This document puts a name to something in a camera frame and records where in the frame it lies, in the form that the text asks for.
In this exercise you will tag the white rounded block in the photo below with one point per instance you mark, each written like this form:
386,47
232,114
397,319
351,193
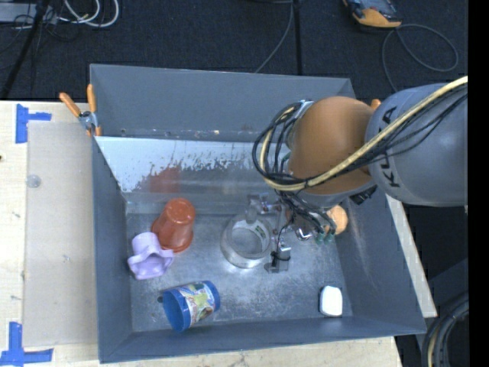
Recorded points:
331,301

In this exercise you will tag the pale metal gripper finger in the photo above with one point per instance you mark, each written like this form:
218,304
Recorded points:
282,257
263,206

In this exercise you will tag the pale purple toy jug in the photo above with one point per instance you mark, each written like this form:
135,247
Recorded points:
149,259

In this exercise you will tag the red-brown plastic cup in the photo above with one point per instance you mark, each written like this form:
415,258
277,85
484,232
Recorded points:
175,224

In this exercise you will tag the orange toy fruit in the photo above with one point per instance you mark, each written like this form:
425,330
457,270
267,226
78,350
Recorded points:
340,217

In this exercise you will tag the grey metal bin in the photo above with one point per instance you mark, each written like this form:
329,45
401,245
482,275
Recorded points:
244,293

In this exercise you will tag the blue printed cup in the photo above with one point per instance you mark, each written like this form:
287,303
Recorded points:
193,305

